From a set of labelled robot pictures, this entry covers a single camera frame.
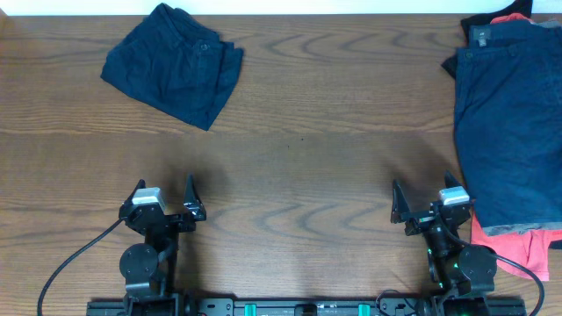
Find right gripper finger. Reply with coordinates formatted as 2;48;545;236
391;180;411;223
444;170;463;189

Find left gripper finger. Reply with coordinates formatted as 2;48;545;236
126;179;146;205
184;174;206;221

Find navy blue shorts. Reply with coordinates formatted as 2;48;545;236
453;19;562;231

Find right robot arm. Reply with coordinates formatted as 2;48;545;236
391;172;497;315

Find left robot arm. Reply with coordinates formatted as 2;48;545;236
119;176;206;315

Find red garment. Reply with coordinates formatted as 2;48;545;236
470;12;562;283

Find folded dark navy shorts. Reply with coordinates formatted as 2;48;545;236
100;3;244;131

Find black garment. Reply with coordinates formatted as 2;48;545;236
441;0;533;79

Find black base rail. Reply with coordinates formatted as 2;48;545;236
86;293;527;316

